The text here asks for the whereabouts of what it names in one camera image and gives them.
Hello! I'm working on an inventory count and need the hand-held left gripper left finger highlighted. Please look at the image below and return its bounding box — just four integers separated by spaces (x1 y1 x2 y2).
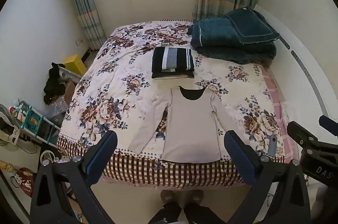
30 130 118 224

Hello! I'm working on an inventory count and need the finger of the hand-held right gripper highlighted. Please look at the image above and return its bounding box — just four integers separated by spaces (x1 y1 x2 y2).
319 115 338 136
287 121 319 147

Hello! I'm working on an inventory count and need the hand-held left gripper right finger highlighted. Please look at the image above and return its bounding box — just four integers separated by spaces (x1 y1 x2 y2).
224 130 311 224

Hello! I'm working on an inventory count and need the beige long-sleeve shirt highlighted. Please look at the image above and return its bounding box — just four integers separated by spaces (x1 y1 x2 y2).
128 86 232 162

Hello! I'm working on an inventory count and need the blue-grey phone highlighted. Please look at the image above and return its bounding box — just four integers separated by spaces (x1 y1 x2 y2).
267 136 278 157

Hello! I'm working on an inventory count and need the pink bed sheet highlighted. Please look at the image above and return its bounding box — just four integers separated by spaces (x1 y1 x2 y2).
260 63 301 164

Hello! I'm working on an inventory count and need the person's right slipper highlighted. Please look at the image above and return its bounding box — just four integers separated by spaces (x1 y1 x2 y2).
185 190 204 205

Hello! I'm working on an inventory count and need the person's slipper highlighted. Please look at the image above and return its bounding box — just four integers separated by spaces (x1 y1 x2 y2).
161 190 183 205
185 190 204 205

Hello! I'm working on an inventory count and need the floral bed blanket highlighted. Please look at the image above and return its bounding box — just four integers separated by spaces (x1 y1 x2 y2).
56 19 286 187

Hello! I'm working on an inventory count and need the clear plastic bag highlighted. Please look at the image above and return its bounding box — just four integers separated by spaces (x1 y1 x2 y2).
46 99 70 123

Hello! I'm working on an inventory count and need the person's right leg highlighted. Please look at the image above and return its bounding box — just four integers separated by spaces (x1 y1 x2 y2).
183 202 219 224

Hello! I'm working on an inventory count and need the person's leg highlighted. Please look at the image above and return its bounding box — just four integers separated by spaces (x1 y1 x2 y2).
151 201 183 224
183 202 219 224

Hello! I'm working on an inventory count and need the cardboard box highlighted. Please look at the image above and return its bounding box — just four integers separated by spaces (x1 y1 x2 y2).
64 81 78 104

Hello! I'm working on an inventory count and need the white curved headboard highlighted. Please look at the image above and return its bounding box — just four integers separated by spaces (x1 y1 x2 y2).
253 4 338 121

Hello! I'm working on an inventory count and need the teal shelf rack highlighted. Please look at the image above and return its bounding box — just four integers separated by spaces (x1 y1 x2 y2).
9 100 61 147

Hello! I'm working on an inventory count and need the person's left slipper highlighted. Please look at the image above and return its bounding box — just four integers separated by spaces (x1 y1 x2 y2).
161 190 183 205

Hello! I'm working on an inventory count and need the red patterned bag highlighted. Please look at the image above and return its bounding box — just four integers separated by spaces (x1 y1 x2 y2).
14 167 36 197

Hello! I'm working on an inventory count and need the person's left leg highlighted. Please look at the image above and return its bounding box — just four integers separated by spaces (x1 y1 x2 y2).
151 201 183 224

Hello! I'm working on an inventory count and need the black cloth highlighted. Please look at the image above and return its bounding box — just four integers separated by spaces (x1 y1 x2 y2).
44 62 66 104

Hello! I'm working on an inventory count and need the white grey appliance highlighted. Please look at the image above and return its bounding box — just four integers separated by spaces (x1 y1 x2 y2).
59 67 82 84

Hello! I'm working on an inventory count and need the yellow box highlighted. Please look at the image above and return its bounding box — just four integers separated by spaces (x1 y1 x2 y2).
64 54 87 76

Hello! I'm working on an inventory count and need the white floor fan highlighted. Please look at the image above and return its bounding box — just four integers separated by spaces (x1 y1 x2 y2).
0 104 19 147

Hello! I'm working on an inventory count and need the teal pillow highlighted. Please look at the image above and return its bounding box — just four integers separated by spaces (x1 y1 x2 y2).
224 6 280 44

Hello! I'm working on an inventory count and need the folded dark striped sweater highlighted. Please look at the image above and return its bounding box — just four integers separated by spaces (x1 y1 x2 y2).
151 47 195 79

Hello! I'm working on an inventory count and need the folded teal quilt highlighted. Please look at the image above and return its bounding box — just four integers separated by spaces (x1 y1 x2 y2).
190 17 277 65

